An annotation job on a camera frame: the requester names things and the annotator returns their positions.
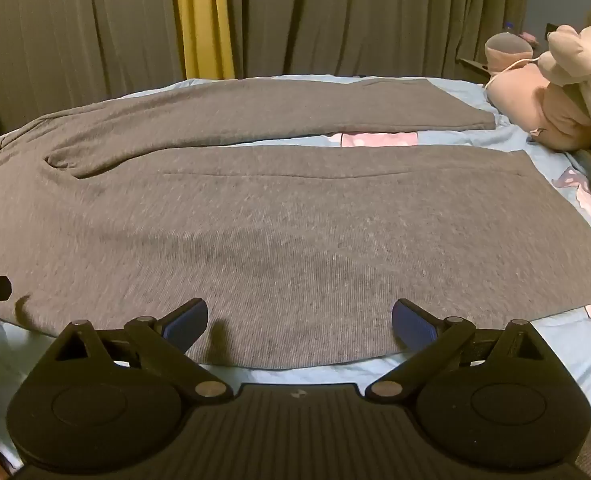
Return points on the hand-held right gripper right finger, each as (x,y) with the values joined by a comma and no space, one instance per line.
(409,318)

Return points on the bottle with blue cap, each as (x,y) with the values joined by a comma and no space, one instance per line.
(509,25)

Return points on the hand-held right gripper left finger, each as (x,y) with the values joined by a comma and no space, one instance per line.
(191,318)

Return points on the light blue printed shirt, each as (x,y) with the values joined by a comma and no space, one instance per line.
(550,345)

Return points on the yellow curtain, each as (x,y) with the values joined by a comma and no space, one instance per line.
(203,15)

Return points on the grey-green curtain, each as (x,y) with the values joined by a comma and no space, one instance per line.
(355,15)

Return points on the grey pants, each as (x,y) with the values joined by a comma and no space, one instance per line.
(285,220)

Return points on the pink plush toy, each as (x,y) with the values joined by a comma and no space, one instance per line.
(565,95)

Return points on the dark bedside table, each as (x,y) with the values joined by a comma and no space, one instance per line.
(473,66)

